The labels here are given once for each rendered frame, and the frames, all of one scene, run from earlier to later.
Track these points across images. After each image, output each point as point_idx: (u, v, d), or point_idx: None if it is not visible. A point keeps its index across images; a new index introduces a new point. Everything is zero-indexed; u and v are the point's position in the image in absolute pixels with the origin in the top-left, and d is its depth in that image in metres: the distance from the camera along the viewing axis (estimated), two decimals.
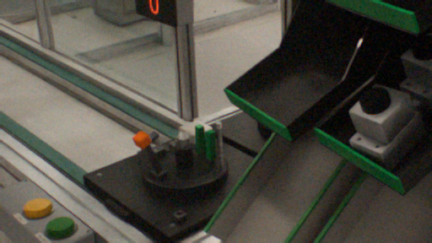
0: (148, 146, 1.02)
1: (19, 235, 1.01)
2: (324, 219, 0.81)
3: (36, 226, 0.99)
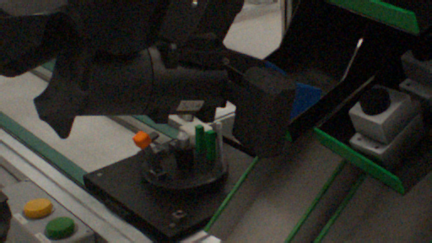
0: (148, 146, 1.02)
1: (19, 235, 1.01)
2: (324, 219, 0.81)
3: (36, 226, 0.99)
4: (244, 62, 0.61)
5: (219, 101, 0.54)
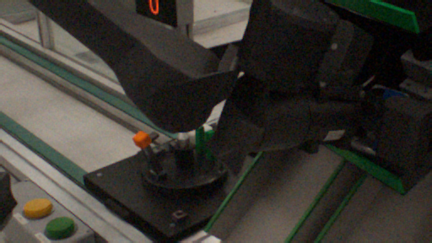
0: (148, 146, 1.02)
1: (19, 235, 1.01)
2: (324, 219, 0.81)
3: (36, 226, 0.99)
4: None
5: (359, 132, 0.61)
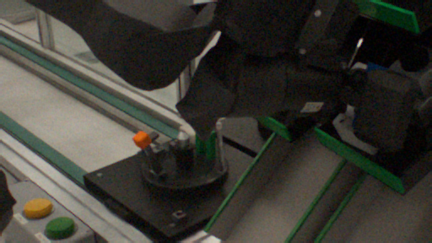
0: (148, 146, 1.02)
1: (19, 235, 1.01)
2: (324, 219, 0.81)
3: (36, 226, 0.99)
4: None
5: (339, 107, 0.58)
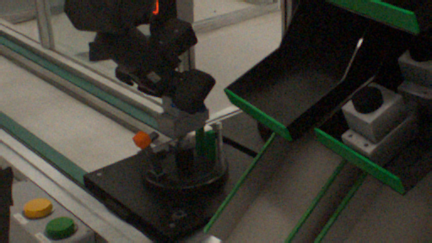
0: (148, 146, 1.02)
1: (19, 235, 1.01)
2: (324, 219, 0.81)
3: (36, 226, 0.99)
4: None
5: (168, 89, 0.98)
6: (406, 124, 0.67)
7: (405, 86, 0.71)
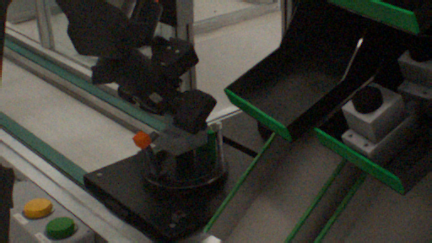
0: (148, 146, 1.02)
1: (19, 235, 1.01)
2: (324, 219, 0.81)
3: (36, 226, 0.99)
4: None
5: (170, 108, 1.00)
6: (406, 124, 0.67)
7: (405, 86, 0.71)
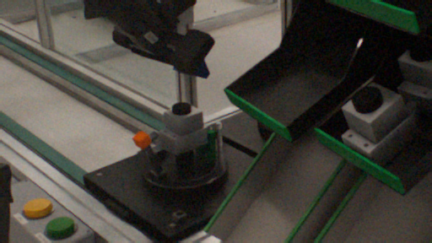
0: (148, 146, 1.02)
1: (19, 235, 1.01)
2: (324, 219, 0.81)
3: (36, 226, 0.99)
4: (168, 49, 1.04)
5: (161, 48, 0.97)
6: (406, 124, 0.67)
7: (405, 86, 0.71)
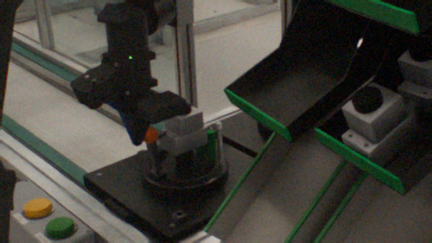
0: (153, 142, 1.02)
1: (19, 235, 1.01)
2: (324, 219, 0.81)
3: (36, 226, 0.99)
4: (132, 125, 0.99)
5: None
6: (406, 124, 0.67)
7: (405, 86, 0.71)
